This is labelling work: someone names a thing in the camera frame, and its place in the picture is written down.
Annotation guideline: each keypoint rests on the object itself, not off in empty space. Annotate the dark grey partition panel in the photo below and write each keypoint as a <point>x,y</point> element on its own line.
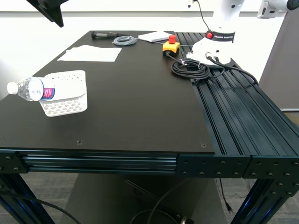
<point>280,58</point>

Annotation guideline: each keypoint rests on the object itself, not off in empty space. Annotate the black aluminium table frame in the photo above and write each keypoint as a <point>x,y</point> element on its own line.
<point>233,105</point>

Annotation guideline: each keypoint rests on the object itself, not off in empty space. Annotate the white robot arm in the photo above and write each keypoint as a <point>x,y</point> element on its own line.
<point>216,46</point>

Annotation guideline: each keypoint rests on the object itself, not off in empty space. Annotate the white booklet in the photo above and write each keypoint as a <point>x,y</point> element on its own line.
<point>154,36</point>

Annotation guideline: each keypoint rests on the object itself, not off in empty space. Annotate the white perforated plastic basket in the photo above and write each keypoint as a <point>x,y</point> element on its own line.
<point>70,88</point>

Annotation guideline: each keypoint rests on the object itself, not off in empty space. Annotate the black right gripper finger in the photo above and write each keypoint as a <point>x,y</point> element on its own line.
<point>63,2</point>

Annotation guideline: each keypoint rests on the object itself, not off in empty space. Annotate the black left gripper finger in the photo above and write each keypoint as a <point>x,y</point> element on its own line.
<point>49,11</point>

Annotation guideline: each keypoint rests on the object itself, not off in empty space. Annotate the clear plastic water bottle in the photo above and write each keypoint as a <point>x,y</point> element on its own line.
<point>35,89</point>

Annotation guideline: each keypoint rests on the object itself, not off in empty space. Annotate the white wall socket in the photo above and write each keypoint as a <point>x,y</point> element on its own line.
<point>189,3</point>

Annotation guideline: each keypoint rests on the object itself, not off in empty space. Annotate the yellow emergency stop button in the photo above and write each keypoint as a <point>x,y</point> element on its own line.
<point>171,46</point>

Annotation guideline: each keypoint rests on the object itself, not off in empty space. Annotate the black handheld enabling device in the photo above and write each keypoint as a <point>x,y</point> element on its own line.
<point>100,35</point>

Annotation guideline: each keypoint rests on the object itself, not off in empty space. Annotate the white paper sheet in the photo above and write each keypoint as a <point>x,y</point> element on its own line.
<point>79,47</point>
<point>93,55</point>

